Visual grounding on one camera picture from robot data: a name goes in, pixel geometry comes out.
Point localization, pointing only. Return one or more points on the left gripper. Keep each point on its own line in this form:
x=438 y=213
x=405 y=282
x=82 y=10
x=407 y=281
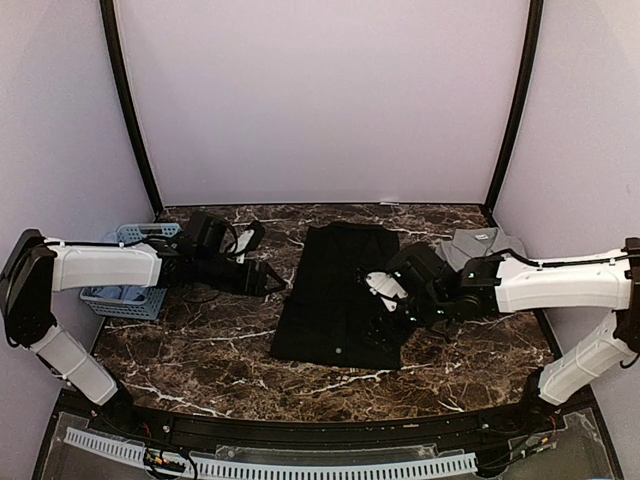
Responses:
x=259 y=282

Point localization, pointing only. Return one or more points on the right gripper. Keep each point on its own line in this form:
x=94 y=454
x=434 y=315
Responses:
x=382 y=325

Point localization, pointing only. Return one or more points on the black front rail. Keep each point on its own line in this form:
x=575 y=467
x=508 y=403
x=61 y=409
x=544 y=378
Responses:
x=485 y=429

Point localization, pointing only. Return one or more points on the light blue plastic basket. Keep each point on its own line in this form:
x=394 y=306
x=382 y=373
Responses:
x=134 y=302

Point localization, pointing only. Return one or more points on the right black frame post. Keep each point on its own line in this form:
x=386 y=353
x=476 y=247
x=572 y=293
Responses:
x=516 y=111

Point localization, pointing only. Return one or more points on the grey folded shirt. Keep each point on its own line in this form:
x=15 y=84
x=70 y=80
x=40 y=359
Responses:
x=474 y=243

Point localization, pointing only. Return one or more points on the black frame post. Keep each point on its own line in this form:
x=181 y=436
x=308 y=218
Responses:
x=128 y=109
x=516 y=111

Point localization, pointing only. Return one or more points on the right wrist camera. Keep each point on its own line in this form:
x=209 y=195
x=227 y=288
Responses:
x=415 y=265

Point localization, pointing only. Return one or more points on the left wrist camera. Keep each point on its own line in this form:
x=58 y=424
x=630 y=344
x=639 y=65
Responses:
x=206 y=230

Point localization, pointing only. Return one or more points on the right acrylic base plate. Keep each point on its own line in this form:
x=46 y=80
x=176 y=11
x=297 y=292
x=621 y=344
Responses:
x=576 y=452

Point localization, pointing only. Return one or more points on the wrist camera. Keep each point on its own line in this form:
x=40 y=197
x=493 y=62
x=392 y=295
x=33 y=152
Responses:
x=206 y=230
x=415 y=265

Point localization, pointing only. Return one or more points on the white slotted cable duct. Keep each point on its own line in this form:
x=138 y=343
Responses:
x=254 y=463

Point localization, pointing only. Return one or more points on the acrylic base plate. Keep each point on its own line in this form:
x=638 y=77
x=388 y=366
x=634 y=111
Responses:
x=576 y=452
x=70 y=450

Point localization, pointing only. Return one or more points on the black long sleeve shirt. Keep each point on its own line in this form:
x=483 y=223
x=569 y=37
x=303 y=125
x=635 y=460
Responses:
x=330 y=317

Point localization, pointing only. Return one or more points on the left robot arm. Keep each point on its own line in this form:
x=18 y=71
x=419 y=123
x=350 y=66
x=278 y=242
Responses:
x=99 y=273

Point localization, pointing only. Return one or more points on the light blue shirt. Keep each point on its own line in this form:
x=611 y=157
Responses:
x=117 y=292

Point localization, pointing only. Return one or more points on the left black frame post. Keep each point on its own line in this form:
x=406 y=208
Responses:
x=128 y=109

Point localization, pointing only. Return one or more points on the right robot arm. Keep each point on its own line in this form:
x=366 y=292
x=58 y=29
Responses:
x=419 y=289

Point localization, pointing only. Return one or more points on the left acrylic base plate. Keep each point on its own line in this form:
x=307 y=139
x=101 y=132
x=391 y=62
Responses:
x=70 y=450

